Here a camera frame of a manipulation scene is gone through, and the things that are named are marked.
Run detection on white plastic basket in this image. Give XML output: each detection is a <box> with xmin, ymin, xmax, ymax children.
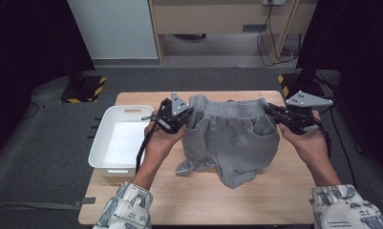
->
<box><xmin>88</xmin><ymin>104</ymin><xmax>156</xmax><ymax>178</ymax></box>

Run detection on black curtain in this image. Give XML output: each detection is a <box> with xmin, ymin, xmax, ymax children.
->
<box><xmin>0</xmin><ymin>0</ymin><xmax>96</xmax><ymax>160</ymax></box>
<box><xmin>295</xmin><ymin>0</ymin><xmax>383</xmax><ymax>179</ymax></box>

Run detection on light wooden desk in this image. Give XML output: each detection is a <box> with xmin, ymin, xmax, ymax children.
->
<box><xmin>147</xmin><ymin>0</ymin><xmax>317</xmax><ymax>66</ymax></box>

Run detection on person's right hand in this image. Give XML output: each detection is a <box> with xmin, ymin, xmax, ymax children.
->
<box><xmin>278</xmin><ymin>109</ymin><xmax>330</xmax><ymax>168</ymax></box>

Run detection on person's left hand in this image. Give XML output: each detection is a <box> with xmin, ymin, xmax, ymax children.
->
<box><xmin>142</xmin><ymin>111</ymin><xmax>186</xmax><ymax>163</ymax></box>

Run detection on black hanging power cable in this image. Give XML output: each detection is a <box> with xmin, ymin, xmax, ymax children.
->
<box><xmin>256</xmin><ymin>0</ymin><xmax>297</xmax><ymax>68</ymax></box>

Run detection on hand-held gripper black cable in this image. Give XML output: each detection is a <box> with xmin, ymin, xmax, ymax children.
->
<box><xmin>135</xmin><ymin>108</ymin><xmax>164</xmax><ymax>175</ymax></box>
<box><xmin>319</xmin><ymin>125</ymin><xmax>333</xmax><ymax>160</ymax></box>

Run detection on black stand with striped base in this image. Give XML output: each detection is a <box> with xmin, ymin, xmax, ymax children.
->
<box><xmin>59</xmin><ymin>71</ymin><xmax>107</xmax><ymax>104</ymax></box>
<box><xmin>277</xmin><ymin>68</ymin><xmax>327</xmax><ymax>103</ymax></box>

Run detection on long black floor cable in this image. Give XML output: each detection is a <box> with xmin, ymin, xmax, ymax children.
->
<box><xmin>330</xmin><ymin>104</ymin><xmax>359</xmax><ymax>190</ymax></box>

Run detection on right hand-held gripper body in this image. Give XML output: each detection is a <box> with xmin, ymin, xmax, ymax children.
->
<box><xmin>281</xmin><ymin>90</ymin><xmax>334</xmax><ymax>135</ymax></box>

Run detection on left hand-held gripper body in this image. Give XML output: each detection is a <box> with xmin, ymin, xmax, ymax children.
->
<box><xmin>154</xmin><ymin>92</ymin><xmax>195</xmax><ymax>134</ymax></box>

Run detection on grey tape strip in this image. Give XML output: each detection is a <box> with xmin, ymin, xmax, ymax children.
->
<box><xmin>74</xmin><ymin>197</ymin><xmax>97</xmax><ymax>210</ymax></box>

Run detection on right hand-held gripper black cable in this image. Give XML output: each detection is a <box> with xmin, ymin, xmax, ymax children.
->
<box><xmin>319</xmin><ymin>125</ymin><xmax>333</xmax><ymax>160</ymax></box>

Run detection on grey shorts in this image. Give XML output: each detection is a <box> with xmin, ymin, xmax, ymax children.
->
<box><xmin>175</xmin><ymin>94</ymin><xmax>281</xmax><ymax>190</ymax></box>

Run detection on thin black floor cable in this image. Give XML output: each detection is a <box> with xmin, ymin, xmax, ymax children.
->
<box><xmin>20</xmin><ymin>102</ymin><xmax>40</xmax><ymax>120</ymax></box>

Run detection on white panel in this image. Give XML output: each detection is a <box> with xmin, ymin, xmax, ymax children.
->
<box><xmin>67</xmin><ymin>0</ymin><xmax>159</xmax><ymax>60</ymax></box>

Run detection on left hand-held gripper black cable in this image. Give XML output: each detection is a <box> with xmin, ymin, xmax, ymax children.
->
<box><xmin>135</xmin><ymin>108</ymin><xmax>164</xmax><ymax>175</ymax></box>

